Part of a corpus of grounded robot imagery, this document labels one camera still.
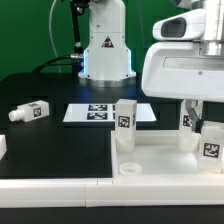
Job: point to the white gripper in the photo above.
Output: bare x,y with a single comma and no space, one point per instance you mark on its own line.
177,70

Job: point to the white square table top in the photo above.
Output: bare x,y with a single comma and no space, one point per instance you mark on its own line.
159,155

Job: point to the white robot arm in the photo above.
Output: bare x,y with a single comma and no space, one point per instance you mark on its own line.
107,59

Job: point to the white front obstacle bar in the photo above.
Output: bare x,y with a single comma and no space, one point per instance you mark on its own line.
124,191

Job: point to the white obstacle bar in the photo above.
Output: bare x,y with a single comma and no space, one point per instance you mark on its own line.
124,191
3,147

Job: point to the white marker sheet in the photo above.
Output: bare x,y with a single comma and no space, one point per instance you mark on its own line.
104,113

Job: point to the white left obstacle bar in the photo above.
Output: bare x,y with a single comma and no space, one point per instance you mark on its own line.
3,147

